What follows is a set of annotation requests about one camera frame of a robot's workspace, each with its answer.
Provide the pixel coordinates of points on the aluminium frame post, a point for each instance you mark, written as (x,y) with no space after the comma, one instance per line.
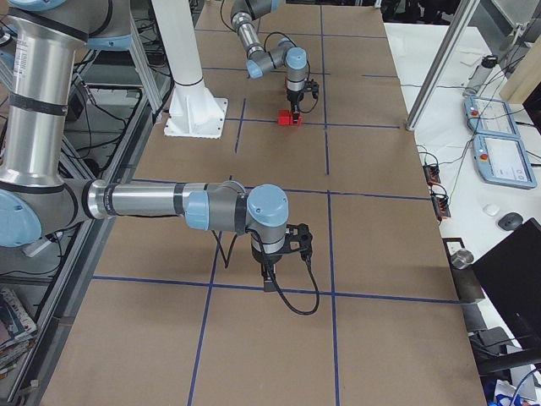
(448,45)

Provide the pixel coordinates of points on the teach pendant upper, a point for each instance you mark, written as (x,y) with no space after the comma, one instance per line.
(490,116)

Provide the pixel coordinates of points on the black computer mouse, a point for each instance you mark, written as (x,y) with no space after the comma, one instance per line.
(510,221)

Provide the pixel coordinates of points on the teach pendant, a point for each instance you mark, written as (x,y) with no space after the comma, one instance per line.
(503,161)
(490,116)

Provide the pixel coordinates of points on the grey bottle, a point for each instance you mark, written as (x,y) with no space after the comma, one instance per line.
(480,75)

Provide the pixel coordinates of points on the stack of cloths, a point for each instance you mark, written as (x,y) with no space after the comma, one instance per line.
(18,330)

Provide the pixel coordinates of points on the black monitor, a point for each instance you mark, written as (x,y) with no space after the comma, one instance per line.
(510,275)

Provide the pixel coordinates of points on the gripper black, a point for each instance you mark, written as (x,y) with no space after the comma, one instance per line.
(293,96)
(265,258)

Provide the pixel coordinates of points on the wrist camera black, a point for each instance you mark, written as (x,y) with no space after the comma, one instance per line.
(312,87)
(299,240)

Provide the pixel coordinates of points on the metal cup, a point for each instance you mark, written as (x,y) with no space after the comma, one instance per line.
(461,259)

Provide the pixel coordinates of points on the teach pendant lower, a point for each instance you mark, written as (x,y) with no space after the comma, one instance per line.
(503,161)

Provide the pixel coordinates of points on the white pedestal column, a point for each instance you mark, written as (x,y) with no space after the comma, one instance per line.
(193,111)

